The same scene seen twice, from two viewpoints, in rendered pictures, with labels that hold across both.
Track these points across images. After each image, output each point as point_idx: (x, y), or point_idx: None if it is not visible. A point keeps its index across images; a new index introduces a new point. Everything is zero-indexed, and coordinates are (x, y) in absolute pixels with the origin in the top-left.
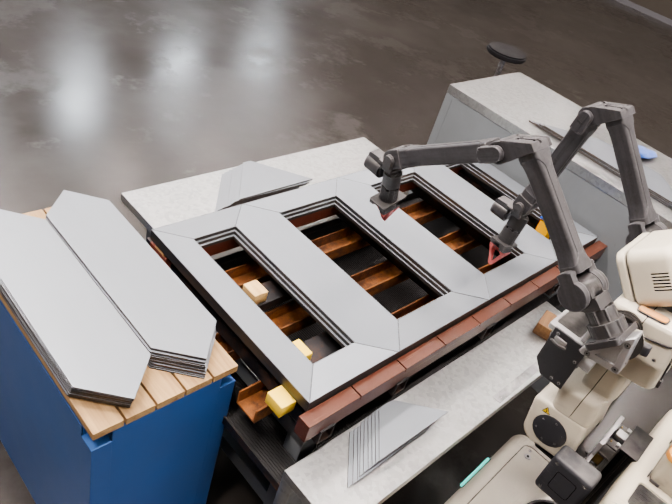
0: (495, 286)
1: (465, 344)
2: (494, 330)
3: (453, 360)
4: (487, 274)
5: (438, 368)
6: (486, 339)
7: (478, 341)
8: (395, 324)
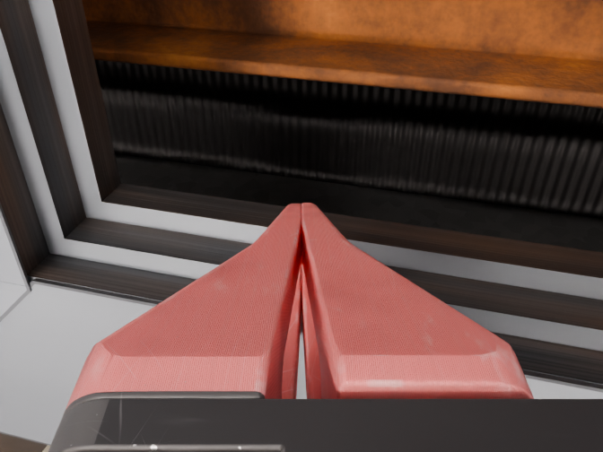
0: (45, 402)
1: (309, 94)
2: (531, 135)
3: (187, 111)
4: (74, 305)
5: (102, 97)
6: (431, 140)
7: (382, 123)
8: None
